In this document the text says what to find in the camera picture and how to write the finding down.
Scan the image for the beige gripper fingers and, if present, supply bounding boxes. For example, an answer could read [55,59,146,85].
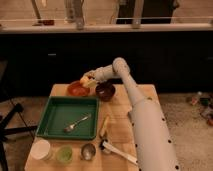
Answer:
[80,70,97,88]

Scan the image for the small yellow apple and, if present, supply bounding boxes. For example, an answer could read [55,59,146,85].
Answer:
[80,76,89,86]

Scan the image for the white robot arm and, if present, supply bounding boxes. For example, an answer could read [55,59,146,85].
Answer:
[80,57,181,171]

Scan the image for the orange red bowl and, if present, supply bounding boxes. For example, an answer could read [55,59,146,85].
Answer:
[67,81,90,96]

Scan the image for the dark brown bowl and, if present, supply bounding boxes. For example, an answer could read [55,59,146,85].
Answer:
[95,82,116,102]

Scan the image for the silver metal fork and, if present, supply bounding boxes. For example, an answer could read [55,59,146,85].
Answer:
[63,114,91,133]

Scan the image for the green plastic tray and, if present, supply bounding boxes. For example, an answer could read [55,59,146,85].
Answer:
[36,96,99,140]

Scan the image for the white dish brush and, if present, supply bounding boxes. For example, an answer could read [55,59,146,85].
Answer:
[99,140,137,165]

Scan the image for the small metal cup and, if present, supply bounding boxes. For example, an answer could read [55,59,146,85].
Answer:
[81,143,96,161]

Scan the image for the green plastic cup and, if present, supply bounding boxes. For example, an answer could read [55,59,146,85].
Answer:
[56,145,72,164]

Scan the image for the white plastic cup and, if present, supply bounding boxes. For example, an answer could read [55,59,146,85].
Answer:
[30,140,51,160]

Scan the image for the black office chair base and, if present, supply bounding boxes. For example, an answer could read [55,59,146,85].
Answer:
[0,59,39,171]

